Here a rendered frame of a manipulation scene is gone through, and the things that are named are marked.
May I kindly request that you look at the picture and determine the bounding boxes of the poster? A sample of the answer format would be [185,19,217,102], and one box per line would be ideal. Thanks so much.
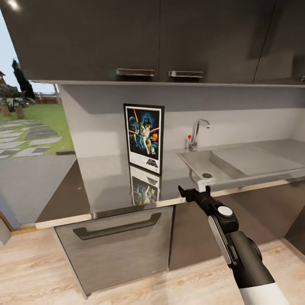
[123,103,165,176]

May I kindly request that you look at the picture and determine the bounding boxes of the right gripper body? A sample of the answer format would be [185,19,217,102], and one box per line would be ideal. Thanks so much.
[186,185,212,207]

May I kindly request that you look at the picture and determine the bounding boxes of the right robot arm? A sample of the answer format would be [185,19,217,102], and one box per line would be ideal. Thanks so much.
[178,177,290,305]

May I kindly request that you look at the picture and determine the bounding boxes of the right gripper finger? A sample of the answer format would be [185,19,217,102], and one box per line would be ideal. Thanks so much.
[178,185,186,198]

